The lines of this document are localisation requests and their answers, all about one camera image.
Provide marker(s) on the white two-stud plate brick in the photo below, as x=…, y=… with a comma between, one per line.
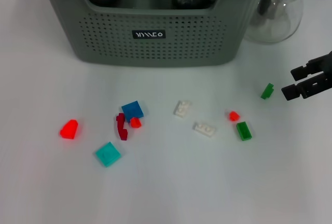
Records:
x=182, y=108
x=205, y=129

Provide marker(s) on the small red brick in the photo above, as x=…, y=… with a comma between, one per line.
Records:
x=234, y=115
x=135, y=123

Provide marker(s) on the blue square plate brick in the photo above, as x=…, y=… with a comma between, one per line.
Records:
x=132, y=109

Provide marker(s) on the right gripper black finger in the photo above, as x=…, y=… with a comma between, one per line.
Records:
x=311, y=68
x=301, y=90

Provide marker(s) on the green notched brick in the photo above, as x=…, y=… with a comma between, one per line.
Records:
x=267, y=91

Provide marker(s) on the teal square plate brick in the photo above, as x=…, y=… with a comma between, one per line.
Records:
x=107, y=154

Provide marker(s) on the glass carafe with black lid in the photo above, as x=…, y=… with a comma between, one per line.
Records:
x=280, y=27

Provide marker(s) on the grey perforated storage bin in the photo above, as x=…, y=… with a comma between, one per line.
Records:
x=155, y=53

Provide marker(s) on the dark red curved brick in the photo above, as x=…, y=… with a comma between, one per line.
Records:
x=121, y=128

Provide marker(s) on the green rectangular brick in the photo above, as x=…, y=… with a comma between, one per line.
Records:
x=243, y=131

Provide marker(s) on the bright red sloped brick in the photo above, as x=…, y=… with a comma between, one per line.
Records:
x=68, y=130

